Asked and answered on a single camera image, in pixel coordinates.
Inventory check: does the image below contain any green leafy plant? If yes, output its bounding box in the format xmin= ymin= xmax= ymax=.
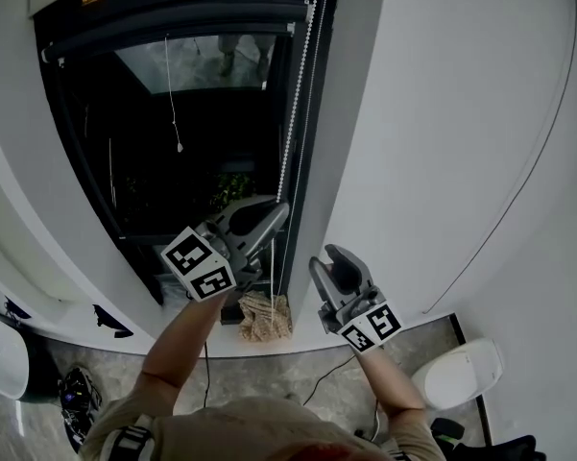
xmin=210 ymin=173 xmax=255 ymax=210

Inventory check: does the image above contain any white rounded bin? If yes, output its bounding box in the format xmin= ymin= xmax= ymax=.
xmin=411 ymin=337 xmax=504 ymax=411

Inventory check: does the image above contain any beige straw bundle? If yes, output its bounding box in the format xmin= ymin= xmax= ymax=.
xmin=238 ymin=290 xmax=294 ymax=343

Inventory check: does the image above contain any small black angular device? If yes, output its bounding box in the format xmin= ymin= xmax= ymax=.
xmin=92 ymin=303 xmax=134 ymax=340

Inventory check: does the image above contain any black power cable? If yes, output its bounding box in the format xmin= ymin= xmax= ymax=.
xmin=301 ymin=352 xmax=359 ymax=406

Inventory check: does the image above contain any person's left forearm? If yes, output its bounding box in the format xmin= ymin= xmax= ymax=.
xmin=141 ymin=288 xmax=234 ymax=417

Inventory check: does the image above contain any black window frame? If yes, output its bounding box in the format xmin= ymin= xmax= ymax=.
xmin=28 ymin=0 xmax=342 ymax=326

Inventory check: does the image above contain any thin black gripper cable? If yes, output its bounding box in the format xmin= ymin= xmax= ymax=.
xmin=202 ymin=341 xmax=211 ymax=407

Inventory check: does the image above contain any person's right forearm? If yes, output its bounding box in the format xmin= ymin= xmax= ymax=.
xmin=354 ymin=346 xmax=428 ymax=420

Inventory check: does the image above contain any black mesh office chair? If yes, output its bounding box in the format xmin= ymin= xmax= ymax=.
xmin=429 ymin=418 xmax=548 ymax=461

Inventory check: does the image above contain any black wired floor device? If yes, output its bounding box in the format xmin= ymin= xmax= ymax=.
xmin=57 ymin=366 xmax=103 ymax=453

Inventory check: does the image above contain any white bead chain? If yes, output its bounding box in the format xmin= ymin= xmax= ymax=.
xmin=268 ymin=0 xmax=330 ymax=335

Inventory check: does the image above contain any thin gray wall cable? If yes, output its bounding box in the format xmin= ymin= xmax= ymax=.
xmin=421 ymin=0 xmax=577 ymax=315

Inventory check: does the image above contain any person's beige shirt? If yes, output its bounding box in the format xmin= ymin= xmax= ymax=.
xmin=79 ymin=394 xmax=447 ymax=461

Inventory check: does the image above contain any clear plastic bag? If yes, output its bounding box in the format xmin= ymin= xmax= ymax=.
xmin=154 ymin=270 xmax=193 ymax=306

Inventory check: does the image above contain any white blind pull cord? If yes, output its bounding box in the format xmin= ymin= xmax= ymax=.
xmin=163 ymin=36 xmax=185 ymax=154

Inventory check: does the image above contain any small black tripod device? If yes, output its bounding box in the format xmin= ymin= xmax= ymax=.
xmin=3 ymin=298 xmax=33 ymax=326

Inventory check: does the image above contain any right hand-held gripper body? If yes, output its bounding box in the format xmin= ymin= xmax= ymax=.
xmin=318 ymin=285 xmax=403 ymax=354

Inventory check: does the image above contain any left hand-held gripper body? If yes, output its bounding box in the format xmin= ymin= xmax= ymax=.
xmin=161 ymin=217 xmax=265 ymax=303

